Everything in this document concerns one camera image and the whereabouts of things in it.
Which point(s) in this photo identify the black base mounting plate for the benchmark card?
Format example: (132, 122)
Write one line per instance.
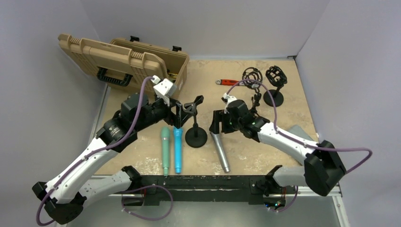
(252, 189)

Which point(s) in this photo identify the black round-base clip stand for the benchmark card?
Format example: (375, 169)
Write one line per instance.
(196, 136)

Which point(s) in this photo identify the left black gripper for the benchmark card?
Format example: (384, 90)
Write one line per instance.
(180, 115)

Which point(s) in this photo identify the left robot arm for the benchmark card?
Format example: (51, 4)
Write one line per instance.
(66, 195)

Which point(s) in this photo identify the black round-base shock-mount stand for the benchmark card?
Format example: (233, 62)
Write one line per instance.
(278, 79)

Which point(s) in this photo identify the grey microphone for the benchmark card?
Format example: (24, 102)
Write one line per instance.
(220, 152)

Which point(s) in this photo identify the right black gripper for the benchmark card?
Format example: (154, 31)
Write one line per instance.
(220, 116)

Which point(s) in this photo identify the tan plastic tool case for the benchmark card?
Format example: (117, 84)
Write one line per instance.
(124, 64)

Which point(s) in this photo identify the grey plastic case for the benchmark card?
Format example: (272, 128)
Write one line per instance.
(298, 131)

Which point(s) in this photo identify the black tripod shock-mount stand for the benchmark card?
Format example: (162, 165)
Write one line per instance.
(252, 79)

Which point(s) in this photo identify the green microphone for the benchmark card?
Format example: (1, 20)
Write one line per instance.
(165, 141)

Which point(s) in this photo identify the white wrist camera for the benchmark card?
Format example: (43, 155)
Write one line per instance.
(227, 99)
(164, 89)

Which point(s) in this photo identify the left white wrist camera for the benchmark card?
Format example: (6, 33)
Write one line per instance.
(164, 89)

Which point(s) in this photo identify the red-handled adjustable wrench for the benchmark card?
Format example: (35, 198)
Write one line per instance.
(228, 82)

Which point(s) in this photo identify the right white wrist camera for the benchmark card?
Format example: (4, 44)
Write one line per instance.
(227, 99)

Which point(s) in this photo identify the blue microphone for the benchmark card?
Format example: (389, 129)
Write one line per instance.
(177, 133)

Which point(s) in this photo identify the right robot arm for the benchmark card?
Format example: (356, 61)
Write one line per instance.
(320, 168)

